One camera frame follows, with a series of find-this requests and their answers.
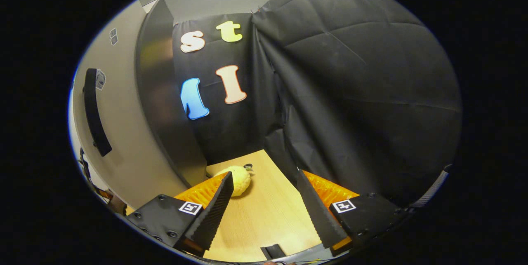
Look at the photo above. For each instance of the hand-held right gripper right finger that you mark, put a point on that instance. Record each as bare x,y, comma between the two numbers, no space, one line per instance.
317,219

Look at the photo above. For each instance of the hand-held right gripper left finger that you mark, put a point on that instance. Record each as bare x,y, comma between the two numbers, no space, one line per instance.
210,219

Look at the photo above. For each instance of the grey shoe cabinet door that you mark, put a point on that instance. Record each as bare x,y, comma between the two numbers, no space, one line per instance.
123,133

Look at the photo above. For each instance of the grey shoe cabinet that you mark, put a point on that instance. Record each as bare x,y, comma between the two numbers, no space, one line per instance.
165,92

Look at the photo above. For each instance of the yellow plush toy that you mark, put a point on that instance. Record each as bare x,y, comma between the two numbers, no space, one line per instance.
239,180

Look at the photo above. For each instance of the black backdrop cloth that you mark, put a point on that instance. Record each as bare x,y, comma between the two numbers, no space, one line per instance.
350,92

